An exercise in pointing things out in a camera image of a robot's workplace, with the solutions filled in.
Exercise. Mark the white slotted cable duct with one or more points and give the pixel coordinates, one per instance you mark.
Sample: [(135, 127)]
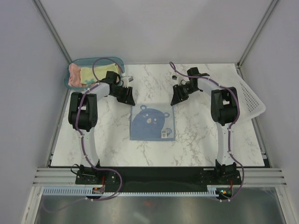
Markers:
[(101, 191)]

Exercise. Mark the white perforated plastic basket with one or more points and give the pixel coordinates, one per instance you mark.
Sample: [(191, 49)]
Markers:
[(250, 104)]

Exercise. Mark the blue towel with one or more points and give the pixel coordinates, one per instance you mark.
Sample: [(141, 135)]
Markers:
[(152, 122)]

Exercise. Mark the yellow green towel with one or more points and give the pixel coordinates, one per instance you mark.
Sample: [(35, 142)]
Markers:
[(92, 75)]

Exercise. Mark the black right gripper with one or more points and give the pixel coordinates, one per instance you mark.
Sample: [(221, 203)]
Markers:
[(178, 95)]

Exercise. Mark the aluminium frame rail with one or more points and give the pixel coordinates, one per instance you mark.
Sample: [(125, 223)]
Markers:
[(253, 177)]

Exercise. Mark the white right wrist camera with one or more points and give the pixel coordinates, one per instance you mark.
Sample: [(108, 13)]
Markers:
[(176, 78)]

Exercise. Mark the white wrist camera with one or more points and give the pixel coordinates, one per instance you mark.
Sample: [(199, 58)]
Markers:
[(126, 80), (176, 78)]

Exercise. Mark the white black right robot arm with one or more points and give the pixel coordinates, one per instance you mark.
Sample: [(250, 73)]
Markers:
[(225, 112)]

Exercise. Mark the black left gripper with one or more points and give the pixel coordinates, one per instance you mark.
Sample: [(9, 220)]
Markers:
[(127, 98)]

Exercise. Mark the teal transparent plastic bin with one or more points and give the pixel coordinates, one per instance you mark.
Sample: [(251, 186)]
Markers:
[(92, 62)]

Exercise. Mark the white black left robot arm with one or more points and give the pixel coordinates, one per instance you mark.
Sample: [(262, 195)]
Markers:
[(83, 113)]

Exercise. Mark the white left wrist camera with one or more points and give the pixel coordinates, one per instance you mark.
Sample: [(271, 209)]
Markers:
[(126, 80)]

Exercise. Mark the pink towel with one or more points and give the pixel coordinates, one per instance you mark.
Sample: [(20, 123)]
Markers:
[(75, 78)]

